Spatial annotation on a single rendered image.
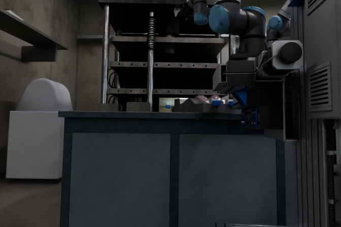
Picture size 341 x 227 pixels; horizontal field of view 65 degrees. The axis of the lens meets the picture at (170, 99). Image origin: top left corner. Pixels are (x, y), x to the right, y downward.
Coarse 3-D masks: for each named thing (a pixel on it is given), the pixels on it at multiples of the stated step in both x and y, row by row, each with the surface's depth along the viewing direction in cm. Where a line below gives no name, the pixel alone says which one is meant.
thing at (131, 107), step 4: (128, 104) 175; (132, 104) 175; (136, 104) 175; (140, 104) 175; (144, 104) 175; (148, 104) 175; (128, 108) 175; (132, 108) 175; (136, 108) 175; (140, 108) 175; (144, 108) 175; (148, 108) 175
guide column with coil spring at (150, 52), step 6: (150, 12) 245; (150, 18) 245; (150, 24) 244; (150, 36) 243; (150, 54) 242; (150, 60) 242; (150, 66) 241; (150, 72) 241; (150, 78) 240; (150, 84) 240; (150, 90) 240; (150, 96) 239; (150, 102) 239
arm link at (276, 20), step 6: (288, 0) 144; (282, 12) 146; (288, 12) 145; (270, 18) 149; (276, 18) 147; (282, 18) 146; (288, 18) 146; (270, 24) 149; (276, 24) 146; (282, 24) 147; (288, 24) 152; (276, 30) 150; (282, 30) 151
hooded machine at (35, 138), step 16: (48, 80) 319; (32, 96) 315; (48, 96) 315; (64, 96) 336; (16, 112) 310; (32, 112) 310; (48, 112) 310; (16, 128) 309; (32, 128) 309; (48, 128) 309; (16, 144) 307; (32, 144) 307; (48, 144) 307; (16, 160) 306; (32, 160) 306; (48, 160) 306; (16, 176) 304; (32, 176) 304; (48, 176) 304
